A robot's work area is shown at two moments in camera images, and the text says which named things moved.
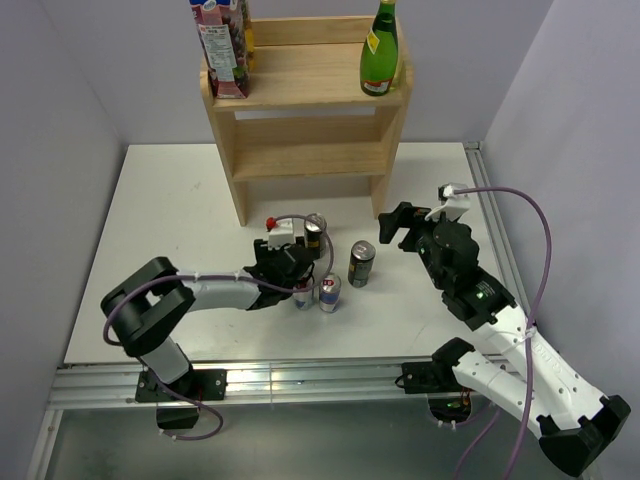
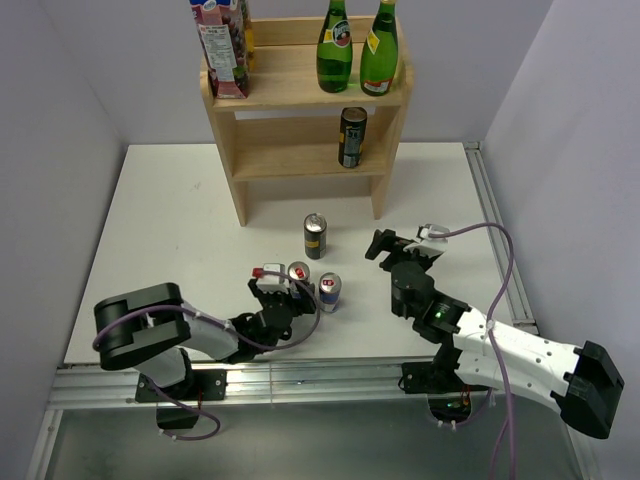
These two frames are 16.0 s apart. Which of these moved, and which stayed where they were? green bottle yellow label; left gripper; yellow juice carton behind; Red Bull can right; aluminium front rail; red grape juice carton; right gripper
Moved: right gripper; left gripper
Stayed: green bottle yellow label; yellow juice carton behind; red grape juice carton; Red Bull can right; aluminium front rail
